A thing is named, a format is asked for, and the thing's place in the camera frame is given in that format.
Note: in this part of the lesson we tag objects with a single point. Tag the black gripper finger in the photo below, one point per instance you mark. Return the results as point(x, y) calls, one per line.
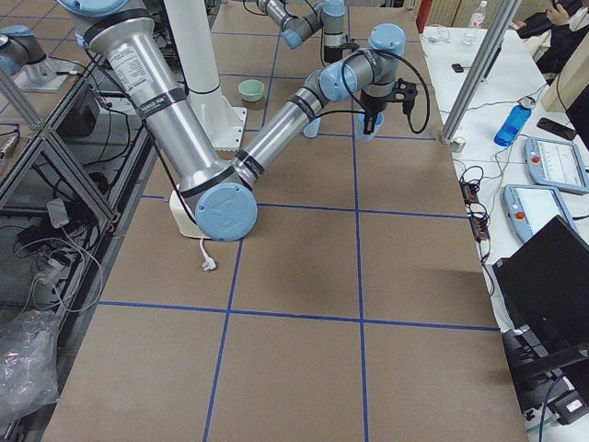
point(368, 123)

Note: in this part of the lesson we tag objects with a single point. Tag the seated person black jacket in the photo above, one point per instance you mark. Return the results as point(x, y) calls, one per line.
point(552, 36)

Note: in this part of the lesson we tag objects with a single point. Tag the clear plastic bag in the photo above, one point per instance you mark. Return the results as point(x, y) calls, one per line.
point(28, 364)

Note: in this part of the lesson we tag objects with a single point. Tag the far teach pendant tablet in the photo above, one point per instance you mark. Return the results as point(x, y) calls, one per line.
point(556, 163)

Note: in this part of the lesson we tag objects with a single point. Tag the near teach pendant tablet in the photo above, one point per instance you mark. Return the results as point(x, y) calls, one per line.
point(531, 207)

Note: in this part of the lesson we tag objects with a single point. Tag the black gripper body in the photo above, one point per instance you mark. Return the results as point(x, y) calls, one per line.
point(372, 106)

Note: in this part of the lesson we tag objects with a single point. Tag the black laptop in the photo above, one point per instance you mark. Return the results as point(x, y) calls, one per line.
point(544, 284)

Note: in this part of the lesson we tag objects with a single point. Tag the blue water bottle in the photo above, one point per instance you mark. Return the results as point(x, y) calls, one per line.
point(515, 121)

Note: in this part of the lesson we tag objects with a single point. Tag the green plastic bowl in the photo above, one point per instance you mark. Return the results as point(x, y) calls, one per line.
point(251, 90)

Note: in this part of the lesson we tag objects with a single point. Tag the teach pendant tablet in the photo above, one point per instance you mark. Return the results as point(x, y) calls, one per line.
point(531, 207)
point(556, 163)

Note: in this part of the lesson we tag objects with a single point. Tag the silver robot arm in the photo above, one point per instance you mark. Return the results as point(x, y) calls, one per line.
point(197, 127)
point(325, 17)

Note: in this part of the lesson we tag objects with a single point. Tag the light blue cup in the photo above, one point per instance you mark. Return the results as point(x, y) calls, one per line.
point(358, 127)
point(311, 130)

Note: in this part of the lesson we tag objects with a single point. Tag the aluminium frame post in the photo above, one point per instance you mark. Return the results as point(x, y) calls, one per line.
point(489, 46)

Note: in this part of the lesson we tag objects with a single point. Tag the white power plug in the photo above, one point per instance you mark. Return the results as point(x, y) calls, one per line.
point(208, 262)

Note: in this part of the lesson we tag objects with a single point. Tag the cream white toaster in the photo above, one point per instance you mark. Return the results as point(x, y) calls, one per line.
point(186, 227)

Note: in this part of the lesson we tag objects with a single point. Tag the black smartphone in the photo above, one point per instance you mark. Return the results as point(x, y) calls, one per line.
point(556, 128)

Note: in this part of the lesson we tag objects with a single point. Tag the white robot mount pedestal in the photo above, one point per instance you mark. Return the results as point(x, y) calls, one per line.
point(223, 123)

